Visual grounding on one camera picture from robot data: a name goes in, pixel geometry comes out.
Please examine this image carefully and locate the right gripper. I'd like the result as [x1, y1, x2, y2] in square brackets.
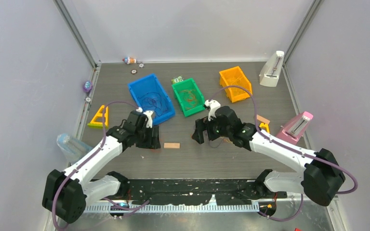
[193, 115, 232, 144]

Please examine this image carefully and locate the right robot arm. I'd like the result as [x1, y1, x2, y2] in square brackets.
[192, 106, 345, 206]

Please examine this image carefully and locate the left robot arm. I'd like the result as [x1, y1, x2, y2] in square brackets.
[42, 108, 160, 223]

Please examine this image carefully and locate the green plastic bin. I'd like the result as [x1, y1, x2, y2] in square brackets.
[172, 78, 205, 117]

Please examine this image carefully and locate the blue plastic bin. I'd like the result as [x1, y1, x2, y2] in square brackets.
[127, 74, 176, 125]

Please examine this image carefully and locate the green gear toy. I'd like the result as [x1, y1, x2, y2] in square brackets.
[171, 76, 184, 84]

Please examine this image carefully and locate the yellow triangular toy left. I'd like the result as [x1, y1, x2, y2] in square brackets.
[87, 105, 109, 128]

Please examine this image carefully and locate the yellow triangular toy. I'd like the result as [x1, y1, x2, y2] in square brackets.
[259, 122, 270, 133]
[87, 105, 109, 128]

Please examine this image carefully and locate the small wooden block right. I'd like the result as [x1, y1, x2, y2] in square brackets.
[256, 115, 270, 124]

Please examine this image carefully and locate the orange plastic bin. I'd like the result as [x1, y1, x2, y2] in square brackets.
[219, 66, 253, 103]

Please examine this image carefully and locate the yellow triangular toy right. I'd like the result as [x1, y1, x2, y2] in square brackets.
[259, 122, 270, 133]

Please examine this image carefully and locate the clear blue plastic container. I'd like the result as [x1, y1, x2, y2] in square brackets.
[56, 133, 93, 164]

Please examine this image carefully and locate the purple round toy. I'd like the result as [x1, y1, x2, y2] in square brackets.
[83, 80, 93, 93]

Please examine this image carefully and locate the small toy figurine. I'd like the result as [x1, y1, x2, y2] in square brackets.
[122, 57, 137, 64]

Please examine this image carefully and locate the white metronome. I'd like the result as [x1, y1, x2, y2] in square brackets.
[259, 51, 285, 87]

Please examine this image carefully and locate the pink metronome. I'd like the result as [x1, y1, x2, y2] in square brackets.
[276, 111, 314, 145]

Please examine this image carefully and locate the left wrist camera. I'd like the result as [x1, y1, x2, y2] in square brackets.
[136, 107, 154, 128]

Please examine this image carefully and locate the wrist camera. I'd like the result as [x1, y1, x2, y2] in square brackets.
[136, 107, 154, 128]
[204, 100, 221, 121]

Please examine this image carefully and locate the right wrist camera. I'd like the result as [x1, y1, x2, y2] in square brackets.
[204, 100, 221, 121]

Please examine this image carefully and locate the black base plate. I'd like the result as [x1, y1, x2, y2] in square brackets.
[107, 179, 287, 205]

